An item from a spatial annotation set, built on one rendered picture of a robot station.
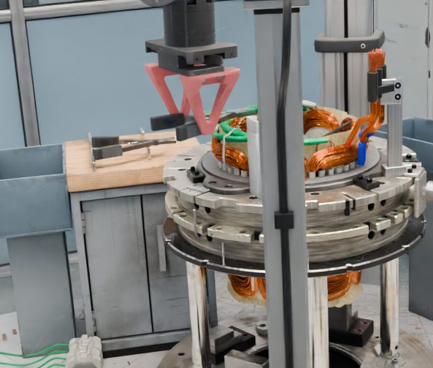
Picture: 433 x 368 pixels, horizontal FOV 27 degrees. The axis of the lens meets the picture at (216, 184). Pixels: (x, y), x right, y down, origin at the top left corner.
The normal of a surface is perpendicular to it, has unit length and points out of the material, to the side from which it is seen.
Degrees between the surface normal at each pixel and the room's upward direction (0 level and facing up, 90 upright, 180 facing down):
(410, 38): 90
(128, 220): 90
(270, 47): 90
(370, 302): 0
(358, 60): 90
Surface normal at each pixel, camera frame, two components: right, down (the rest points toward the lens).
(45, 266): 0.17, 0.30
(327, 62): -0.29, 0.31
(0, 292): -0.06, -0.95
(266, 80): -0.07, 0.31
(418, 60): -0.94, 0.15
